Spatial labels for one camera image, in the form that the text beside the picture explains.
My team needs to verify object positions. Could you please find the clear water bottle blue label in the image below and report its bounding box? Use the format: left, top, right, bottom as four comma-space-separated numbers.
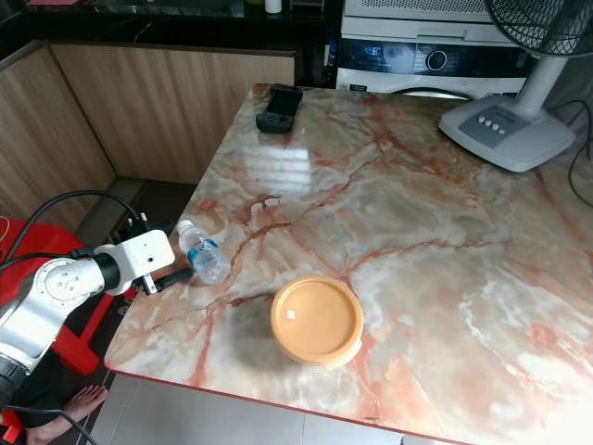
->
176, 220, 233, 286

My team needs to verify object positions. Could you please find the orange round lidded container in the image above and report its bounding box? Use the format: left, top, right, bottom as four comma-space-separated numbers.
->
271, 275, 364, 366

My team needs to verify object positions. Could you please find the person's bare foot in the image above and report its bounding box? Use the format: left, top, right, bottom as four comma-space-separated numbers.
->
26, 385, 109, 445

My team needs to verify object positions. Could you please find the wooden panel counter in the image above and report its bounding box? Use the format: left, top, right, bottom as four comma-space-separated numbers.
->
0, 39, 297, 223

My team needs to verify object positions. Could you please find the black handheld device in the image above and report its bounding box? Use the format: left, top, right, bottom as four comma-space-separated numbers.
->
256, 84, 304, 134

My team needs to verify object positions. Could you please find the white washing machine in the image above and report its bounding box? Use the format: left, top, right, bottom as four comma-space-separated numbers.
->
334, 0, 557, 101

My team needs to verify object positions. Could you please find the white standing fan black grill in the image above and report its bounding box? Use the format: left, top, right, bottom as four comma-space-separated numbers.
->
438, 0, 593, 173

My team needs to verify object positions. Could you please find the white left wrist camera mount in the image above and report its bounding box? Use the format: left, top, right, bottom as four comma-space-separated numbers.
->
108, 230, 175, 296

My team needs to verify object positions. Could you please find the black fan power cord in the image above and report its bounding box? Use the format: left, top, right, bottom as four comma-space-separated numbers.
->
556, 100, 593, 210

